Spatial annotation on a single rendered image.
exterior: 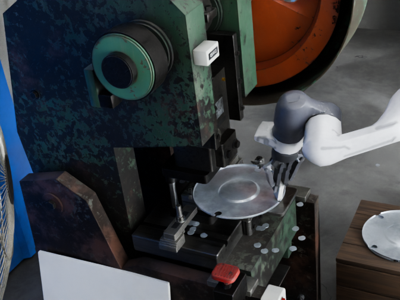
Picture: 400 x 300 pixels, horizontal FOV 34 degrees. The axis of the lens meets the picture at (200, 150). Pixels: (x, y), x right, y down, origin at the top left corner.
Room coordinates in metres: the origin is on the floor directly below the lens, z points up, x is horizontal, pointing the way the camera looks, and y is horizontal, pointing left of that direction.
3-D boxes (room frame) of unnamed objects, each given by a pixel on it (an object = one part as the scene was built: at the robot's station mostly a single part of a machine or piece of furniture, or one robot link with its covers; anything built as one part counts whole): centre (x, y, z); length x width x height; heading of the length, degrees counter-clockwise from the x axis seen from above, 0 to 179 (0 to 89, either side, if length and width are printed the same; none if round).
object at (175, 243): (1.60, 0.09, 0.76); 0.17 x 0.06 x 0.10; 150
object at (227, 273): (1.35, -0.03, 0.72); 0.07 x 0.06 x 0.08; 60
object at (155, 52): (1.54, 0.15, 1.31); 0.22 x 0.12 x 0.22; 60
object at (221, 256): (1.75, 0.01, 0.68); 0.45 x 0.30 x 0.06; 150
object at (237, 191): (1.68, -0.10, 0.78); 0.29 x 0.29 x 0.01
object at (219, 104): (1.73, -0.03, 1.04); 0.17 x 0.15 x 0.30; 60
